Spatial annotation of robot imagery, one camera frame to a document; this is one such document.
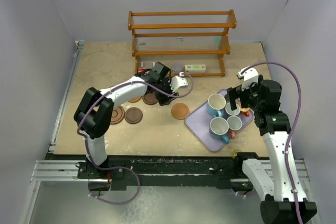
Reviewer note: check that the dark walnut coaster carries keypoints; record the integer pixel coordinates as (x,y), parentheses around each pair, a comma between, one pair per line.
(149,99)
(133,115)

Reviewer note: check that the red white small box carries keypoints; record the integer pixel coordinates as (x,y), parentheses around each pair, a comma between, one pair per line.
(146,65)

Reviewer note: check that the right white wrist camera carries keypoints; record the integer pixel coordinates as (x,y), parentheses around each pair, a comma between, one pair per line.
(248,77)

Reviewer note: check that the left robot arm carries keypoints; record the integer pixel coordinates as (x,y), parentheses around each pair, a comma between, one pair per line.
(94,112)

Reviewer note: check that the lavender plastic tray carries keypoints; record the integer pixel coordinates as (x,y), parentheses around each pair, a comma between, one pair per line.
(198,122)

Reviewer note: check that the brown ringed coaster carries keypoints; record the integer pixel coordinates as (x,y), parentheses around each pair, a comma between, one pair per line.
(117,115)

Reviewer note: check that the large blue mug front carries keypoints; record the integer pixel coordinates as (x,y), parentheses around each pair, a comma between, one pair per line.
(218,129)

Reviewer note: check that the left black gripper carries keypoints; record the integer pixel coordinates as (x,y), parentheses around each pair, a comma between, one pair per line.
(163,100)

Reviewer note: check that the small orange-handled mug front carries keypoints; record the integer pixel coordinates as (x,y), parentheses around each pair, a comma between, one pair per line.
(235,124)

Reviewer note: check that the orange brown mug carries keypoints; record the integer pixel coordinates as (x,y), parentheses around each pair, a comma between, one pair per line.
(245,111)

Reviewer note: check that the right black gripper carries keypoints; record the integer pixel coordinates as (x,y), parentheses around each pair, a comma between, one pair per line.
(236,92)

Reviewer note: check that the large blue mug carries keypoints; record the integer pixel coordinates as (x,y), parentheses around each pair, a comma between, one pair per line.
(215,105)
(218,129)

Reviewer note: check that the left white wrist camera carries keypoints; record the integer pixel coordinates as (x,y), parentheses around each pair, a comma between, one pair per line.
(178,81)

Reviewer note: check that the small grey mug rear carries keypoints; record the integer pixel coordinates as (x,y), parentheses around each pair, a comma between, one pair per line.
(232,112)

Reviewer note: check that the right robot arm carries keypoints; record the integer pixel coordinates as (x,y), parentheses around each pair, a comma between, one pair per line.
(283,200)

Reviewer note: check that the aluminium frame rail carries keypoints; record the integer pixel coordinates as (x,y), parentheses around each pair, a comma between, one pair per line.
(52,170)

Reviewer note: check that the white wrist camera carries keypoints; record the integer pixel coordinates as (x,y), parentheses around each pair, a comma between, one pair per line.
(178,81)
(248,77)

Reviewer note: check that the wooden three-tier shelf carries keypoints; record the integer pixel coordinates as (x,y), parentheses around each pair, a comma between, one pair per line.
(182,33)

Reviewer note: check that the yellow tape roll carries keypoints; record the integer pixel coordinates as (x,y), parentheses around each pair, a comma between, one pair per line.
(235,152)

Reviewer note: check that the orange wood coaster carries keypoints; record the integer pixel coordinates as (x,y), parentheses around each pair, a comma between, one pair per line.
(180,111)

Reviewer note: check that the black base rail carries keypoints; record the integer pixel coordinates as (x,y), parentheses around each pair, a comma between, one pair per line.
(164,171)

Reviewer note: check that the light wood coaster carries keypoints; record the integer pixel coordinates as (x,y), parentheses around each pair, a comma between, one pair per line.
(136,99)

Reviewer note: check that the white long box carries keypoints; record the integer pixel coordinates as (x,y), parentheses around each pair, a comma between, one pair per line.
(195,69)

